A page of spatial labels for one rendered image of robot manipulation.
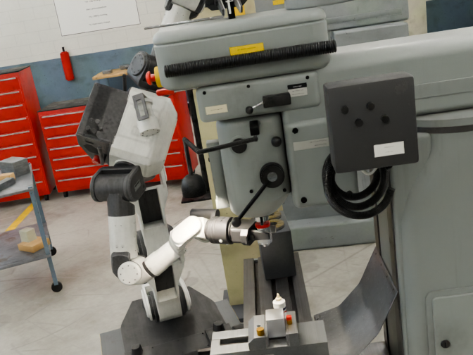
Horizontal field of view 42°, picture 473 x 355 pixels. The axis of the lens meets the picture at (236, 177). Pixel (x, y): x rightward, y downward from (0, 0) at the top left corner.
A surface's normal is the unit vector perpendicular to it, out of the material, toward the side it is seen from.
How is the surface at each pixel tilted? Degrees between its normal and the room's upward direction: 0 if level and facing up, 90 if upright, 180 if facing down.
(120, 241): 76
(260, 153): 90
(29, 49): 90
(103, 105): 58
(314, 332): 0
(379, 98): 90
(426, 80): 90
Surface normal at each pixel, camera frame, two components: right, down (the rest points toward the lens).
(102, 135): 0.15, -0.28
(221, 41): -0.01, 0.31
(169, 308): 0.29, 0.47
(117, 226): -0.10, 0.08
